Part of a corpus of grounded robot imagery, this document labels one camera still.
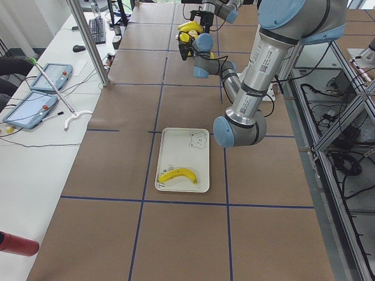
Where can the black computer mouse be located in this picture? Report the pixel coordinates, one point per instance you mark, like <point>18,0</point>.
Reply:
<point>78,48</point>

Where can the blue teach pendant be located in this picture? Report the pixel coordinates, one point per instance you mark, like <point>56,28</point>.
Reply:
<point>31,110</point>
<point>58,74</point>

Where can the white bear tray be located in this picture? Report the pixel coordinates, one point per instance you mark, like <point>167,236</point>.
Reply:
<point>188,148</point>

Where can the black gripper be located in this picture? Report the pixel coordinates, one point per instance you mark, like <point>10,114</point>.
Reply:
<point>207,18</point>
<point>184,52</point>

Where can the yellow banana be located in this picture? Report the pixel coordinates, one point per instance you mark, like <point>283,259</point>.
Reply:
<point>180,172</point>
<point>191,25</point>
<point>184,37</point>

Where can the aluminium frame post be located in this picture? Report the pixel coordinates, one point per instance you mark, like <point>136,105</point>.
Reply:
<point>97,52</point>

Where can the black keyboard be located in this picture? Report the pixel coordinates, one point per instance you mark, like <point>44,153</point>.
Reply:
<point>97,30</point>

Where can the white hook tool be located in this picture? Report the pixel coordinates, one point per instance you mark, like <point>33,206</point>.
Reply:
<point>74,116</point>

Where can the pink apple behind bananas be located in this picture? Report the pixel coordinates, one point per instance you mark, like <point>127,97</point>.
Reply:
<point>192,33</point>

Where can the blue teach pendant near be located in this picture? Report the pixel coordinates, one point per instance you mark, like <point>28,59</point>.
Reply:
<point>31,110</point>

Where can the pink white rod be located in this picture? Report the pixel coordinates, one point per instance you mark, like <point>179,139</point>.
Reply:
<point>34,62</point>

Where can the red bottle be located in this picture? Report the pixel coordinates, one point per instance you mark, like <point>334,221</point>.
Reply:
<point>18,245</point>

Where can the blue teach pendant far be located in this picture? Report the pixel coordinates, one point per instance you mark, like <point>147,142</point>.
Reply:
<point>58,74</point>

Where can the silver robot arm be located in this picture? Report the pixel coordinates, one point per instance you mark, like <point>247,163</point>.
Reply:
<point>226,10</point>
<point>281,26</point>

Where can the brown wicker basket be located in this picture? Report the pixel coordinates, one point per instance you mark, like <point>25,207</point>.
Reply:
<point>207,55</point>

